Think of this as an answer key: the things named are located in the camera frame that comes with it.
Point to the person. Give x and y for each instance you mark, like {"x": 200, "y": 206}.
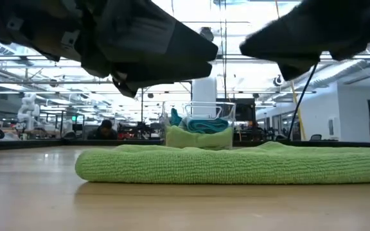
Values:
{"x": 103, "y": 130}

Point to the black wall screen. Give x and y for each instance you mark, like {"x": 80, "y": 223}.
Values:
{"x": 246, "y": 110}

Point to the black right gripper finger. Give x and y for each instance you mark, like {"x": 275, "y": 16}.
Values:
{"x": 294, "y": 38}
{"x": 295, "y": 70}

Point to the white building column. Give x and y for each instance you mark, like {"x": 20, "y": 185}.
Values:
{"x": 204, "y": 93}

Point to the ribbed ceiling air duct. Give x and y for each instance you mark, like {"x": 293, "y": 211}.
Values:
{"x": 348, "y": 69}
{"x": 2, "y": 48}

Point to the black office chair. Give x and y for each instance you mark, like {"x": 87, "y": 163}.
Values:
{"x": 315, "y": 137}

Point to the clear plastic bin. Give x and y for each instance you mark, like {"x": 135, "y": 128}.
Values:
{"x": 230, "y": 110}

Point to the white robot figure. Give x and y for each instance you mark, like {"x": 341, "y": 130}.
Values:
{"x": 28, "y": 110}

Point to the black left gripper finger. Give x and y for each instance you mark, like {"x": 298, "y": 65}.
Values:
{"x": 159, "y": 35}
{"x": 165, "y": 72}

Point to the ceiling light strip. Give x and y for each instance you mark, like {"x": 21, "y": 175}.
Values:
{"x": 365, "y": 57}

